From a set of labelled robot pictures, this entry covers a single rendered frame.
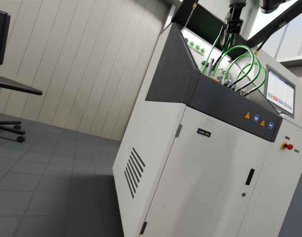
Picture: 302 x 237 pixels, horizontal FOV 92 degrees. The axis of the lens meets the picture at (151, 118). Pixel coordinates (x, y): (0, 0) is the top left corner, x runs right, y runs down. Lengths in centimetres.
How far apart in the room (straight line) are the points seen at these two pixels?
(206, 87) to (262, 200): 83
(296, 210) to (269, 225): 78
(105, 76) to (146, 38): 109
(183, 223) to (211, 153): 38
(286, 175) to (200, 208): 69
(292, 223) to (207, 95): 52
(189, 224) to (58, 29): 290
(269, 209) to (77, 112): 268
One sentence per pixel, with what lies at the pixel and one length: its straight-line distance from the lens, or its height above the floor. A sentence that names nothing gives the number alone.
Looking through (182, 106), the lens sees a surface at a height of 78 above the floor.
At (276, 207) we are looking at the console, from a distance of 143.
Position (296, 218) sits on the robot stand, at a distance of 69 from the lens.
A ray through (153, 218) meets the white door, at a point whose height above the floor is 25.
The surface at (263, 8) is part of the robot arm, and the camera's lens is 101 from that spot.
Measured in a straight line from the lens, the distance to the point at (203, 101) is 72.
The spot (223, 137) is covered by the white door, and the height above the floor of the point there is 71.
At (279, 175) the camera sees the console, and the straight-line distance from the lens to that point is 132.
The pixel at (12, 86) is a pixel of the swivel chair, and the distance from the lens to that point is 178.
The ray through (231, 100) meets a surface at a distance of 84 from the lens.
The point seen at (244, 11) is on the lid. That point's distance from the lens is 146.
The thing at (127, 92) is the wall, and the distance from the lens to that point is 291.
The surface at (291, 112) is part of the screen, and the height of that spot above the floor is 116.
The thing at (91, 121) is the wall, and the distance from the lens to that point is 285.
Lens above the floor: 69
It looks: 1 degrees down
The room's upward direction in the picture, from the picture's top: 20 degrees clockwise
